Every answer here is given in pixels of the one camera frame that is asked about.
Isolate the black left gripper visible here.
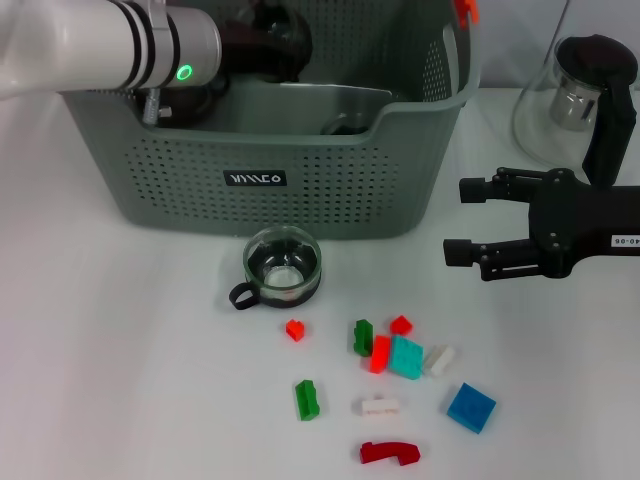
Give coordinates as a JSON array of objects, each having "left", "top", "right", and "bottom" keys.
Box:
[{"left": 219, "top": 17, "right": 274, "bottom": 76}]

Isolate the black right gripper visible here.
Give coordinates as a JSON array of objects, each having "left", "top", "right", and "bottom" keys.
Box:
[{"left": 442, "top": 167, "right": 640, "bottom": 282}]

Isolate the glass teacup black base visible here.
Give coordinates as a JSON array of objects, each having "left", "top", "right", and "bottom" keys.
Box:
[
  {"left": 319, "top": 112, "right": 374, "bottom": 137},
  {"left": 228, "top": 225, "right": 325, "bottom": 311},
  {"left": 252, "top": 0, "right": 314, "bottom": 84}
]

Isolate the grey perforated storage bin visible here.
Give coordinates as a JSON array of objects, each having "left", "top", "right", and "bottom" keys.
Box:
[{"left": 63, "top": 0, "right": 482, "bottom": 240}]

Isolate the black clay teapot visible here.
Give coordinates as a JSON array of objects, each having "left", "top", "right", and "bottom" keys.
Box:
[{"left": 154, "top": 74, "right": 231, "bottom": 129}]

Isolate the white toy brick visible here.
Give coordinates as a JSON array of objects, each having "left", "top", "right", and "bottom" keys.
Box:
[
  {"left": 360, "top": 395, "right": 404, "bottom": 417},
  {"left": 422, "top": 344, "right": 457, "bottom": 377}
]

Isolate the teal flat toy brick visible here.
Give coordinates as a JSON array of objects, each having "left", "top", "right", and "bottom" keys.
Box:
[{"left": 388, "top": 335, "right": 426, "bottom": 382}]

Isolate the long orange-red toy brick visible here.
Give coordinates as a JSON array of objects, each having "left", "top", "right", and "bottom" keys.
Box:
[{"left": 368, "top": 334, "right": 393, "bottom": 375}]

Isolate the green toy brick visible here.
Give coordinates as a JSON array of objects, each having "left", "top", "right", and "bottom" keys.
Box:
[
  {"left": 293, "top": 379, "right": 322, "bottom": 422},
  {"left": 352, "top": 318, "right": 376, "bottom": 357}
]

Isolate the blue square toy brick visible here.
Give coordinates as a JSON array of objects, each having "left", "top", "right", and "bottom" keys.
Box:
[{"left": 446, "top": 382, "right": 499, "bottom": 435}]

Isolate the dark red curved brick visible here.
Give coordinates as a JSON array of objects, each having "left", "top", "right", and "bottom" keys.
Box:
[{"left": 359, "top": 440, "right": 422, "bottom": 467}]

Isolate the left gripper cable with plug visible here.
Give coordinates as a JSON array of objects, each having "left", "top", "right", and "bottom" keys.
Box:
[{"left": 142, "top": 87, "right": 174, "bottom": 124}]

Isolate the glass pitcher black handle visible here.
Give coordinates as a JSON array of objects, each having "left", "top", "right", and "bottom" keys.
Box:
[{"left": 510, "top": 33, "right": 639, "bottom": 189}]

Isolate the orange bin handle clip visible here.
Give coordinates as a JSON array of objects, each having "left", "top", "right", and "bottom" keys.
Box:
[{"left": 453, "top": 0, "right": 481, "bottom": 29}]

